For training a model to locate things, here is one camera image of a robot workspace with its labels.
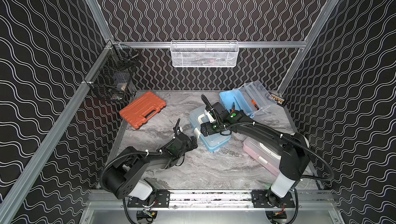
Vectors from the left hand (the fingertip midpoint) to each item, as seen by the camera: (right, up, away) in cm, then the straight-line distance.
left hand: (191, 138), depth 91 cm
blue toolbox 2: (+40, +25, +16) cm, 50 cm away
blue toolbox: (+3, +13, 0) cm, 13 cm away
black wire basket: (-46, +37, 0) cm, 59 cm away
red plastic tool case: (-35, +16, +13) cm, 41 cm away
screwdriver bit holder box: (+62, +24, +23) cm, 71 cm away
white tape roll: (+70, -2, +3) cm, 70 cm away
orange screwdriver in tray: (+41, +21, +9) cm, 47 cm away
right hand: (+9, +7, -6) cm, 13 cm away
